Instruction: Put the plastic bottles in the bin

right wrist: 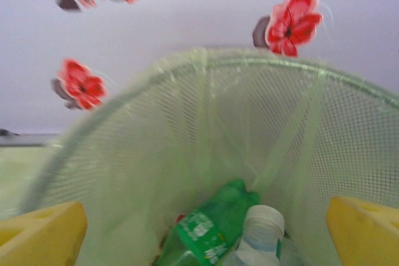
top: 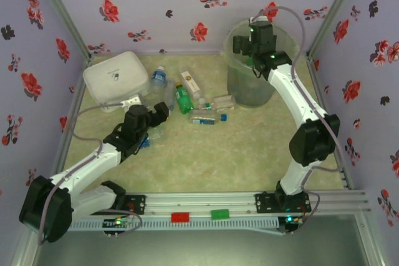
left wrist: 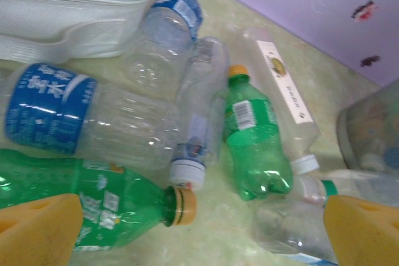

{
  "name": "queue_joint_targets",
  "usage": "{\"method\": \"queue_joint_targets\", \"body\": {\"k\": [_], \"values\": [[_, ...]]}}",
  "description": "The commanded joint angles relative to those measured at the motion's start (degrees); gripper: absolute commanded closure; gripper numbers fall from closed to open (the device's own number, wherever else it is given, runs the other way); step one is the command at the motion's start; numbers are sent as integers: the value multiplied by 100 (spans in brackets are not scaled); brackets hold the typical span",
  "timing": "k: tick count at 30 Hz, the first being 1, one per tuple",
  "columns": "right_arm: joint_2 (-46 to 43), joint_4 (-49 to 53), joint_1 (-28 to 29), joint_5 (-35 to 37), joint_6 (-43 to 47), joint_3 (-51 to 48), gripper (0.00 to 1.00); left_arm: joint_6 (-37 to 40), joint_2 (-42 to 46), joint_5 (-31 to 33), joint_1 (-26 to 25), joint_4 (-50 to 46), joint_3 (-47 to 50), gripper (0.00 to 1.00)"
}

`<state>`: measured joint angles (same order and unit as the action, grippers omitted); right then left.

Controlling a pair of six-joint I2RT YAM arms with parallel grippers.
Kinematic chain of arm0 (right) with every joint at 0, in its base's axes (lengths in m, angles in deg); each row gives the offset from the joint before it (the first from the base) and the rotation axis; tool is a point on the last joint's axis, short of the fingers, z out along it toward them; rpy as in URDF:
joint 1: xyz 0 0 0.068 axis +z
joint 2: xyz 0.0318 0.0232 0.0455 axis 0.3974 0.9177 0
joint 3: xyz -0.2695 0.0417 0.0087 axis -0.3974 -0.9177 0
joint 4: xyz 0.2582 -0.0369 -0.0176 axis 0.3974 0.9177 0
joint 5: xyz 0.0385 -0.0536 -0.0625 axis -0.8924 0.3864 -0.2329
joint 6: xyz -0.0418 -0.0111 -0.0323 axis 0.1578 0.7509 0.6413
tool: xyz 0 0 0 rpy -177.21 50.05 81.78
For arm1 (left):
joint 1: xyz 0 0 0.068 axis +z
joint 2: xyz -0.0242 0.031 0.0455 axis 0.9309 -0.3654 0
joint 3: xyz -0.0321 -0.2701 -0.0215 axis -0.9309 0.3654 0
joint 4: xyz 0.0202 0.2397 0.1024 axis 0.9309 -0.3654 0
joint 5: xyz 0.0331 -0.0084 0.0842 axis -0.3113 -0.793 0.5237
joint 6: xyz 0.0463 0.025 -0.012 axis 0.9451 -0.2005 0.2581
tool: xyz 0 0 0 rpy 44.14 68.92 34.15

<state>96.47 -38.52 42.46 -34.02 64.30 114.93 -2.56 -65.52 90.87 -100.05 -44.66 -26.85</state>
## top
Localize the clear bottle blue label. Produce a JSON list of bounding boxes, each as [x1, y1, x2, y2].
[[140, 126, 166, 149]]

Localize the green soda bottle yellow cap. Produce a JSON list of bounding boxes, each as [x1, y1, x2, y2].
[[175, 82, 195, 115]]

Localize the blue label water bottle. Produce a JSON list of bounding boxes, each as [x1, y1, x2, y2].
[[150, 65, 168, 94]]

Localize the rectangular clear bottle white label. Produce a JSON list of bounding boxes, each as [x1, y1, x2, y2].
[[180, 71, 203, 99]]

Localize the blue white label bottle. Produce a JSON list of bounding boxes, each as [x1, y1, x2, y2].
[[189, 109, 229, 126]]

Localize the small clear bottle green label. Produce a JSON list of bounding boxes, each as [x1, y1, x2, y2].
[[197, 97, 216, 112]]

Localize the clear squashed plastic bottle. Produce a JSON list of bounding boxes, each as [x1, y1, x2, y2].
[[213, 93, 237, 112]]

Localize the bin with green liner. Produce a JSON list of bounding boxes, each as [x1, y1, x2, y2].
[[221, 19, 300, 107]]

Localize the white lidded plastic container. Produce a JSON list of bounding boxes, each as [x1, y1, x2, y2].
[[82, 50, 150, 113]]

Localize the circuit board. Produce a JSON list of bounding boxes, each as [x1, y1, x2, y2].
[[278, 214, 304, 235], [103, 216, 132, 232]]

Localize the red block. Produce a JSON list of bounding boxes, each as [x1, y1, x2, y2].
[[171, 212, 191, 224]]

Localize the green block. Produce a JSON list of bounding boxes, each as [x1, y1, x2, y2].
[[210, 209, 231, 221]]

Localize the grey metal sheet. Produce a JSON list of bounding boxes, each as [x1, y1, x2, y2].
[[12, 214, 387, 266]]

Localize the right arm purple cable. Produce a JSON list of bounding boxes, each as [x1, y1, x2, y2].
[[257, 5, 344, 220]]

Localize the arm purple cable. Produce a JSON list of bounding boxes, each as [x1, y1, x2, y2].
[[257, 5, 344, 220], [37, 102, 127, 245]]

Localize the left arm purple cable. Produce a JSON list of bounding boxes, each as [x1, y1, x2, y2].
[[37, 102, 127, 245]]

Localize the aluminium side rail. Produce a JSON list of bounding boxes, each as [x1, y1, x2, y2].
[[51, 55, 93, 186], [307, 55, 353, 189]]

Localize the aluminium frame post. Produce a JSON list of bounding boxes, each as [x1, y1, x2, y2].
[[307, 0, 365, 58], [31, 0, 93, 61]]

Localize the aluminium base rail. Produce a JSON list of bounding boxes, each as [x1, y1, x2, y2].
[[90, 189, 373, 219]]

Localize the white slotted cable duct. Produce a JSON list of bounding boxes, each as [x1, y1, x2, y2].
[[67, 217, 280, 231]]

